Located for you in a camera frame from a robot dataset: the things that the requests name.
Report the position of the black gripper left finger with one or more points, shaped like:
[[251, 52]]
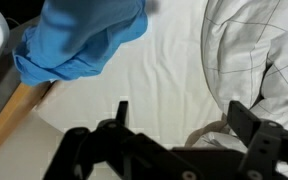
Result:
[[117, 143]]

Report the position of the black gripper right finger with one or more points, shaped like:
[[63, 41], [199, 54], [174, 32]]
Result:
[[264, 143]]

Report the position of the blue shirt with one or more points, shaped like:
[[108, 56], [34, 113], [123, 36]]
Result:
[[80, 36]]

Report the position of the white bed mattress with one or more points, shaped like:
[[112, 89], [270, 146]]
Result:
[[157, 83]]

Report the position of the white checked duvet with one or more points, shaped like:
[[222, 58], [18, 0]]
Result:
[[244, 50]]

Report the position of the wooden bed frame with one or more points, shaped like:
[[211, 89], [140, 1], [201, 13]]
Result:
[[10, 116]]

